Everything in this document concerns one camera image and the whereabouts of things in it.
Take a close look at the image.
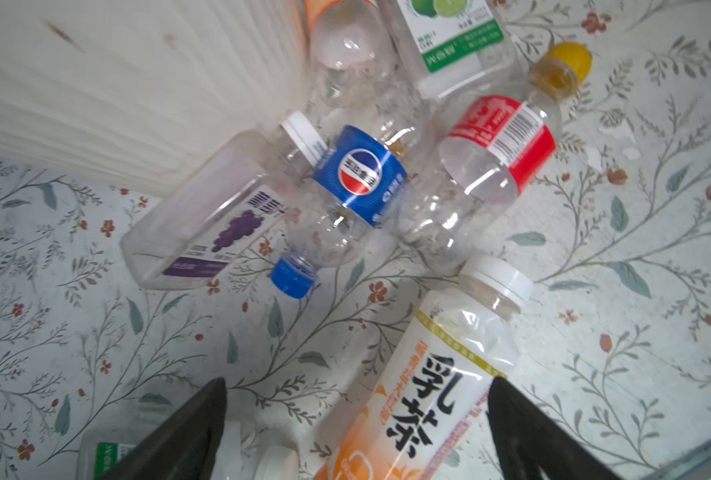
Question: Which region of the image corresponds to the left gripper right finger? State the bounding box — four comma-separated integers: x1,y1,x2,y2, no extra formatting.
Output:
487,377,617,480

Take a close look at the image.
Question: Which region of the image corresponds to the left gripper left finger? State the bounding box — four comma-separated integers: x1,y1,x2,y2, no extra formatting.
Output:
100,378,227,479

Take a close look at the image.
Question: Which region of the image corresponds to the orange milk tea bottle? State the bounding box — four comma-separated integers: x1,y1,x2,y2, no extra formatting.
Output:
315,253,533,479

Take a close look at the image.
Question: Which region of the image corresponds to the purple grape label bottle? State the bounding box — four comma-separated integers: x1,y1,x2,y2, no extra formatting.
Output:
120,111,326,290

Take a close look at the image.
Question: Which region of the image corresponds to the red label yellow cap bottle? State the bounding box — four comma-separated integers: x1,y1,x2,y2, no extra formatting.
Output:
385,42,593,271

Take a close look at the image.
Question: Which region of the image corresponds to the pepsi blue label bottle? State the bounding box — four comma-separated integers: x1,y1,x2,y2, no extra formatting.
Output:
269,120,433,299

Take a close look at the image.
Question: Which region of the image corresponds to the green lime label bottle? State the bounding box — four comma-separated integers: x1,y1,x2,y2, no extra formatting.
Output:
379,0,519,103

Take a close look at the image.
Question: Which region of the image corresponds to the orange cap clear bottle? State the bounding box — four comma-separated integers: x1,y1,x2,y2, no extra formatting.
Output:
303,0,395,108

